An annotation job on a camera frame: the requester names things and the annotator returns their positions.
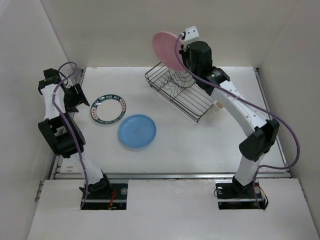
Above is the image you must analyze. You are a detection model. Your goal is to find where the green rimmed white plate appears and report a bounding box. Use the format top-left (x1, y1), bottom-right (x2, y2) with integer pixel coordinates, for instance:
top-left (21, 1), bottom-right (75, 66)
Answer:
top-left (90, 94), bottom-right (127, 125)

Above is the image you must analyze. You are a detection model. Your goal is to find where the pink plastic plate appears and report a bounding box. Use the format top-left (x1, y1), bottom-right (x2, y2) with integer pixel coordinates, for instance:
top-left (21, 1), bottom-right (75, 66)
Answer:
top-left (152, 31), bottom-right (185, 72)

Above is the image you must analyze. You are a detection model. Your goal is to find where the blue plastic plate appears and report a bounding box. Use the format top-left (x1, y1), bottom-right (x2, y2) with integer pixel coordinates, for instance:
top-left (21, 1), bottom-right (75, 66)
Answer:
top-left (117, 114), bottom-right (157, 150)

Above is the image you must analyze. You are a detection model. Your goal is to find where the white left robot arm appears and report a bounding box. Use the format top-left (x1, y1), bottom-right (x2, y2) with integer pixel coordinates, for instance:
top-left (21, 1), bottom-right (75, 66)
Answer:
top-left (38, 68), bottom-right (112, 199)

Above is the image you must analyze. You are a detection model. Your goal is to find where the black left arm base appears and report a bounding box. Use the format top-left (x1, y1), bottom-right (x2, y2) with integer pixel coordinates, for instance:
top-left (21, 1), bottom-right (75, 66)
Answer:
top-left (80, 180), bottom-right (129, 211)

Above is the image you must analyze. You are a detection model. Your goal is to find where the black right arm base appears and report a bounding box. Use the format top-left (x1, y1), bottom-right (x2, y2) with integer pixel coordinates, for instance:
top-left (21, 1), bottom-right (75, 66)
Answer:
top-left (213, 179), bottom-right (269, 210)

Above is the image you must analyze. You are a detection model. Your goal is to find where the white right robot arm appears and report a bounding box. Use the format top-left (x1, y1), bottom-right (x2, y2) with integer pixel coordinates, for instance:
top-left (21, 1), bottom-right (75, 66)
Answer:
top-left (179, 41), bottom-right (280, 197)

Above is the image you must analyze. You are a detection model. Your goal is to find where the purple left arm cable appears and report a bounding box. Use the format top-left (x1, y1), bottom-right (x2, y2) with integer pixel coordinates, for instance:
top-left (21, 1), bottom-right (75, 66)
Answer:
top-left (51, 61), bottom-right (90, 208)

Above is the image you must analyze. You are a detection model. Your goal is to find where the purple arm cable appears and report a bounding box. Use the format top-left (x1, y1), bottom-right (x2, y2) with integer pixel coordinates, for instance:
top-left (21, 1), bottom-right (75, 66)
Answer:
top-left (174, 33), bottom-right (301, 210)
top-left (51, 61), bottom-right (90, 208)

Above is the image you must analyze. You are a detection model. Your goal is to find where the black wire dish rack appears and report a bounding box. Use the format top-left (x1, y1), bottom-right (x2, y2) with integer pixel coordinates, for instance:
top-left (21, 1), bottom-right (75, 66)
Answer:
top-left (144, 62), bottom-right (213, 122)

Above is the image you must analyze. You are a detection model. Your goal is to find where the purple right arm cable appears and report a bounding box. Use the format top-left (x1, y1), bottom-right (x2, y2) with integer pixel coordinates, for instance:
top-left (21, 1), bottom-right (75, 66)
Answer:
top-left (174, 33), bottom-right (301, 210)

